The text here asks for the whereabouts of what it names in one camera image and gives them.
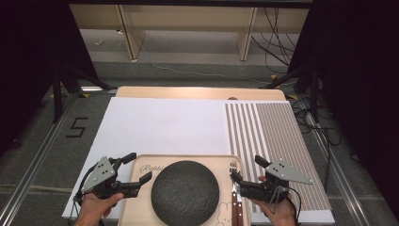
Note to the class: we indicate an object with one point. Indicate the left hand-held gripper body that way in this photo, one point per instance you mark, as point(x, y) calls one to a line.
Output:
point(102, 174)

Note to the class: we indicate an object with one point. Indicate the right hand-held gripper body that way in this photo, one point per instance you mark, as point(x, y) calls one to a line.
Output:
point(285, 172)

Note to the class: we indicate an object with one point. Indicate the beige tray with rabbit print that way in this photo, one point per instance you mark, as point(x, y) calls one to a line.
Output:
point(138, 207)

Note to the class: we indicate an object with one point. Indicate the dark grey round plate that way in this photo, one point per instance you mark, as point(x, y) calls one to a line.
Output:
point(185, 193)

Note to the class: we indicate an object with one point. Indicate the person's left hand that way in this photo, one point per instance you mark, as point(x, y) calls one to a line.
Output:
point(94, 208)

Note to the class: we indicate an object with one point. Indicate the person's right hand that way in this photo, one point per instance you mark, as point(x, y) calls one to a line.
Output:
point(280, 215)

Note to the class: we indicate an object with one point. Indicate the brown striped placemat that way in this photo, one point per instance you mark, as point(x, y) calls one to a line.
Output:
point(276, 125)

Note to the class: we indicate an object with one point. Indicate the white board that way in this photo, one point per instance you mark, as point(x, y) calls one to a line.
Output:
point(163, 125)

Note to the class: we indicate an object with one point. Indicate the black tripod stand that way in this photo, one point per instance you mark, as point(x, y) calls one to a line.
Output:
point(58, 94)
point(313, 91)

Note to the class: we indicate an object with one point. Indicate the black curtain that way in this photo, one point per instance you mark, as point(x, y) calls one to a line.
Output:
point(360, 78)
point(31, 47)

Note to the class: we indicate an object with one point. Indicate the metal floor rail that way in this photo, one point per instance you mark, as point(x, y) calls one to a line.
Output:
point(338, 175)
point(34, 169)

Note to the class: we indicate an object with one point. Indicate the light wooden shelf frame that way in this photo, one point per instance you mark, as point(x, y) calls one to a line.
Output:
point(188, 15)

